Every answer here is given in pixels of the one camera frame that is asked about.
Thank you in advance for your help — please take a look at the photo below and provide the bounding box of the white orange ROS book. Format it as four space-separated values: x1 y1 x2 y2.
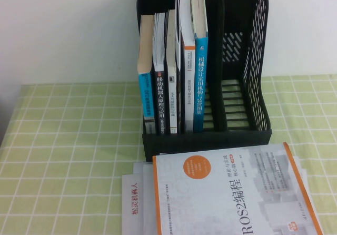
179 0 196 133

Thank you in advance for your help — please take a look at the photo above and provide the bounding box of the black plastic book holder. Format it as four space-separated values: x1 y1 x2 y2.
136 0 272 162

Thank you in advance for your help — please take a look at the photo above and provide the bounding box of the white spine thin book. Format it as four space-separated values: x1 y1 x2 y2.
165 9 177 135

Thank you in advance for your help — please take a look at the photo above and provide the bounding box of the white paper sheet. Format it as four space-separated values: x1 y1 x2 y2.
132 162 154 175

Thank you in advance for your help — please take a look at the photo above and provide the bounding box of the white orange ROS2 book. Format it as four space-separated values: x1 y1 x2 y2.
291 154 323 235

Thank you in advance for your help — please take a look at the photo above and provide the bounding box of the blue spine mechanisms book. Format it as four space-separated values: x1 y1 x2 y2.
190 0 210 134

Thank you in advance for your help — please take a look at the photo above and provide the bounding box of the green checked tablecloth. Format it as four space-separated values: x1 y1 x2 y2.
0 74 337 235

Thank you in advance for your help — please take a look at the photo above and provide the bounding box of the black spine robotics book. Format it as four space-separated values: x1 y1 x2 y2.
152 12 167 136

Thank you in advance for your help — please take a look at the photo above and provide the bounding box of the light blue spine book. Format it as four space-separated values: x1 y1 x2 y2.
136 14 156 135

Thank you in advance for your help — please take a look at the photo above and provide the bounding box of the white paper booklet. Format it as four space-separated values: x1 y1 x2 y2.
142 163 159 235

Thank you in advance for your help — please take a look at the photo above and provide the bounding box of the large white ROS2 book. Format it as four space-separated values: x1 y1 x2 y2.
152 141 325 235

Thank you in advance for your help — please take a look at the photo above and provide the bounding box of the white booklet with red text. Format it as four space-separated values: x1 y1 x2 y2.
121 173 144 235

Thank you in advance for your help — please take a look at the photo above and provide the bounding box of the thin white brown booklet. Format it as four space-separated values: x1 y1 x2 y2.
174 0 183 133

